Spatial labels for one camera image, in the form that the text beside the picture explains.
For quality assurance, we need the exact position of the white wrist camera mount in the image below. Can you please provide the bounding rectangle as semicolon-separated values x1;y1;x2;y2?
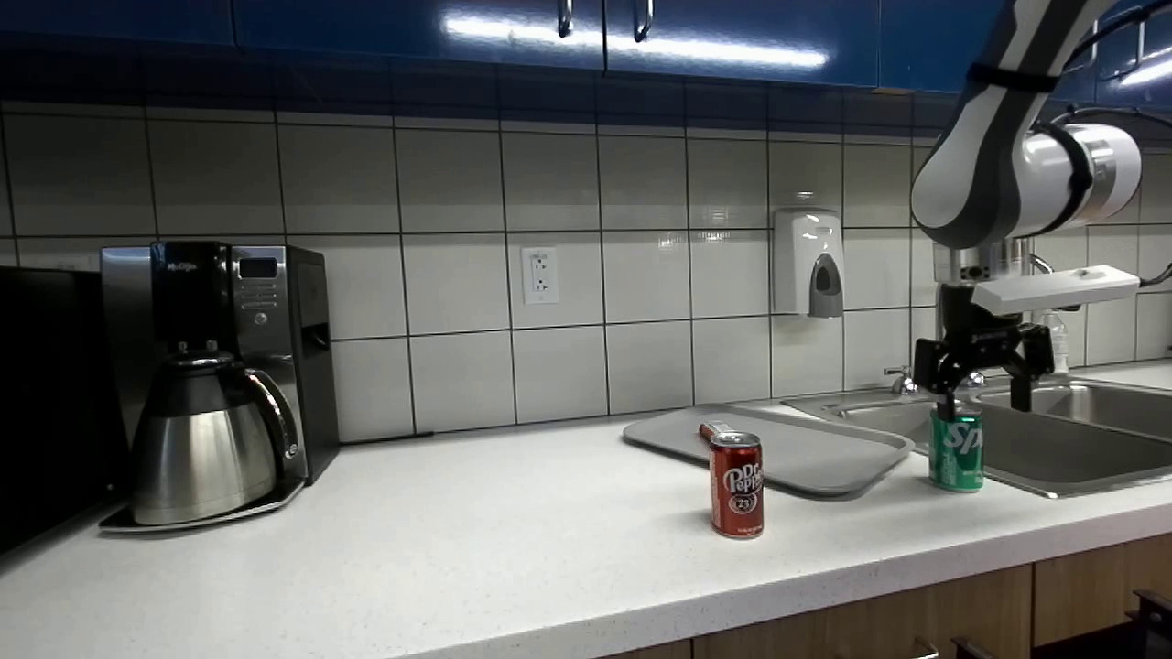
971;259;1144;323

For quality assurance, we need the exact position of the stainless steel double sink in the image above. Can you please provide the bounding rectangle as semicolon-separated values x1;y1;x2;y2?
824;374;1172;501

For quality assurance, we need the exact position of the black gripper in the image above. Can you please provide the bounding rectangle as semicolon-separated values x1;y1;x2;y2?
911;286;1057;425

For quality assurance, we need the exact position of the wooden base cabinet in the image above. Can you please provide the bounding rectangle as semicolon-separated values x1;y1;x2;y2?
609;531;1172;659

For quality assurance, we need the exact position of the white wall soap dispenser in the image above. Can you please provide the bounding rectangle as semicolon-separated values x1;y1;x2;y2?
768;187;849;323

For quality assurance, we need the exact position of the grey plastic tray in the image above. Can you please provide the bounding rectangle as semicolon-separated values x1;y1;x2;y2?
619;402;915;501

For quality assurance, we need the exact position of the stainless steel carafe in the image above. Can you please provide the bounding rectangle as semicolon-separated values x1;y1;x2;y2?
128;351;313;531

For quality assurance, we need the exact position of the red soda can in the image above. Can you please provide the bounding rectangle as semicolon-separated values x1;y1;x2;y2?
706;425;768;544

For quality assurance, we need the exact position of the black microwave oven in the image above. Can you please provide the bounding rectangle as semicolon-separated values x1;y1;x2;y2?
0;263;128;561

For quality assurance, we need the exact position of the green Sprite can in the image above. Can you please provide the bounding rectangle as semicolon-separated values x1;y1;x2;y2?
927;402;988;500

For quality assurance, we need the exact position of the black steel coffee maker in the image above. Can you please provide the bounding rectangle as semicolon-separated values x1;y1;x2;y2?
100;238;344;537

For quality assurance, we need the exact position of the white wall outlet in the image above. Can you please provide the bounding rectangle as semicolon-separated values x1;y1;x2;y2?
520;245;564;313

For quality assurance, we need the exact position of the clear soap pump bottle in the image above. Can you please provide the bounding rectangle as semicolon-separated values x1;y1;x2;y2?
1046;317;1077;382

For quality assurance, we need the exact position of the blue glossy wall cabinet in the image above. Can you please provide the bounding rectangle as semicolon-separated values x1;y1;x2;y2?
0;0;1172;126

